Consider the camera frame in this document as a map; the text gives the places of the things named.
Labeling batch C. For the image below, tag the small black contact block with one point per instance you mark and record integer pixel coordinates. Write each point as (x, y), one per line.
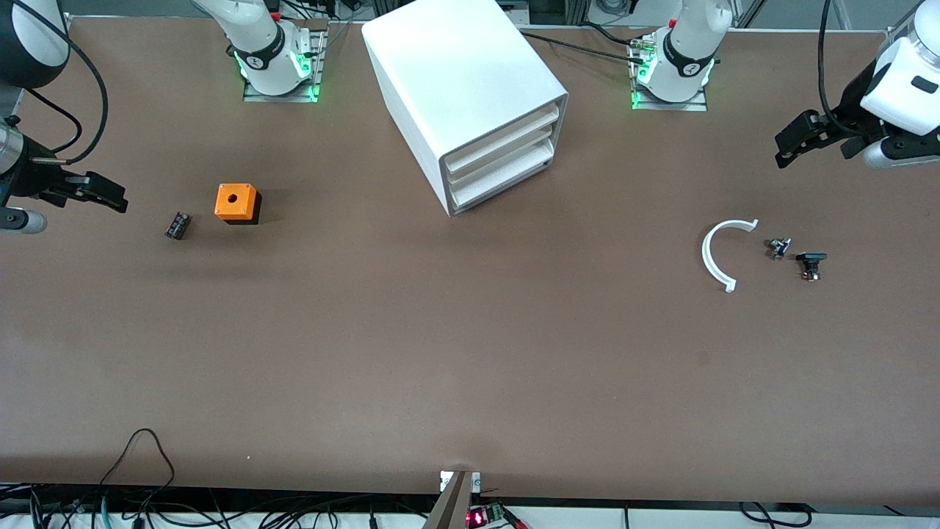
(178, 225)

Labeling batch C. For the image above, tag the circuit board with red light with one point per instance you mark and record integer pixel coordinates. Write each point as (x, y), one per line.
(485, 516)

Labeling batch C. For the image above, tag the white curved plastic bracket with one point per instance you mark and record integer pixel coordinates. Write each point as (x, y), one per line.
(706, 253)

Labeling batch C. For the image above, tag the black switch component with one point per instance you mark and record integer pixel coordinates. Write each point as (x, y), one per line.
(811, 259)

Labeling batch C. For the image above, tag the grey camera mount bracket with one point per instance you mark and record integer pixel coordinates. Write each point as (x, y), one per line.
(452, 507)

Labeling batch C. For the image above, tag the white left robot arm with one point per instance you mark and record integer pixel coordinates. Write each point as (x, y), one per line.
(690, 29)

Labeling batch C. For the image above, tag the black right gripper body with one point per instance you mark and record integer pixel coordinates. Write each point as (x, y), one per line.
(29, 178)

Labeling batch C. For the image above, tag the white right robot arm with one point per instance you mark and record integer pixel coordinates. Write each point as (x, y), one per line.
(257, 26)

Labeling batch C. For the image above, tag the small black silver component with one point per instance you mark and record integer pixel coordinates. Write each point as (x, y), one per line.
(778, 247)

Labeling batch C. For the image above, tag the orange button enclosure box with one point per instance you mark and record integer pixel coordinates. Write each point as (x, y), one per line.
(235, 200)

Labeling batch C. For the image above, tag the aluminium corner bracket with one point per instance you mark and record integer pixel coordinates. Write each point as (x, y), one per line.
(899, 23)

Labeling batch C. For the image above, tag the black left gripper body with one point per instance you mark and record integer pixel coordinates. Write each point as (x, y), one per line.
(854, 103)

